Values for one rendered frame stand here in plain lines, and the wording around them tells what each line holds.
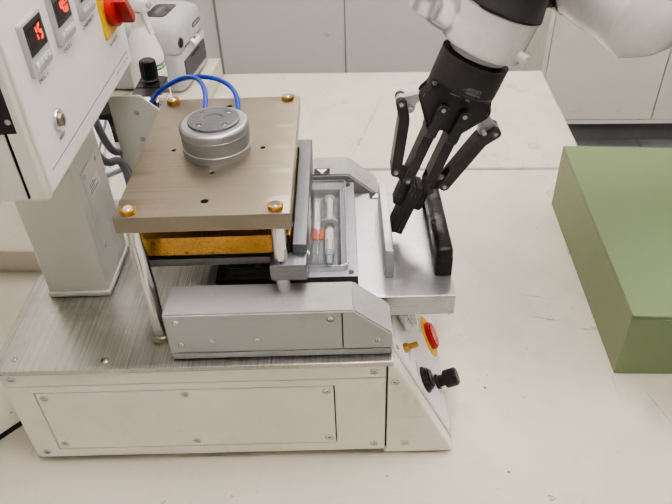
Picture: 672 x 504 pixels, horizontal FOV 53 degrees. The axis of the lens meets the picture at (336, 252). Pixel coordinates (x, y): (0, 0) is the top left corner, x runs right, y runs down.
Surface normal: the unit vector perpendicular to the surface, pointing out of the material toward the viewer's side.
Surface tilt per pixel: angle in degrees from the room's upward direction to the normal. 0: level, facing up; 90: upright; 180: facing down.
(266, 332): 90
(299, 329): 90
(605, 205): 2
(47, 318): 0
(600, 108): 90
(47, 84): 90
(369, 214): 0
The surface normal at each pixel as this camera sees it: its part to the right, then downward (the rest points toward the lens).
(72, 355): -0.03, -0.78
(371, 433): 0.00, 0.62
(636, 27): -0.36, 0.65
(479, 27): -0.48, 0.44
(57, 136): 1.00, -0.03
